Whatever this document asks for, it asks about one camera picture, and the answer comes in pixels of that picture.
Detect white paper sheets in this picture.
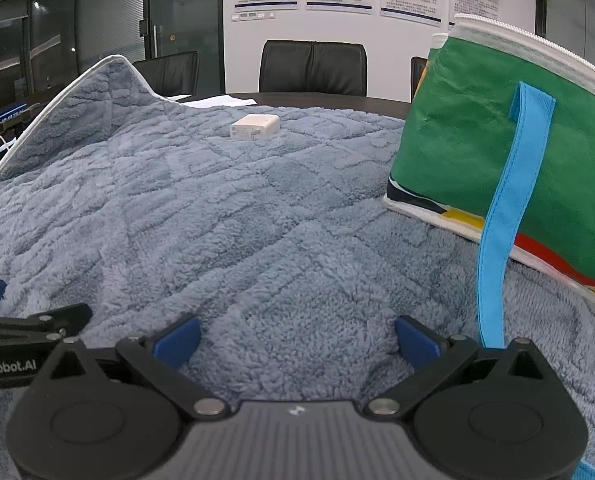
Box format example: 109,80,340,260
168,92,258,109

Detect green bag with blue strap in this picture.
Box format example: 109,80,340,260
382,12,595,480

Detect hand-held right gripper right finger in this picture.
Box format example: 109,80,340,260
362,315,553,423

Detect glass door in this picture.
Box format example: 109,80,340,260
145,0,226,96

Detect blue-grey fleece blanket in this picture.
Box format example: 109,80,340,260
0,55,595,480

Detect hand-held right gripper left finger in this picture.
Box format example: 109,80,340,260
40,314,231,423

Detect white charger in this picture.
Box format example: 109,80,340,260
229,114,281,142

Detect black office chair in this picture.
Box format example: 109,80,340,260
410,56,428,103
132,51,200,97
258,40,368,97

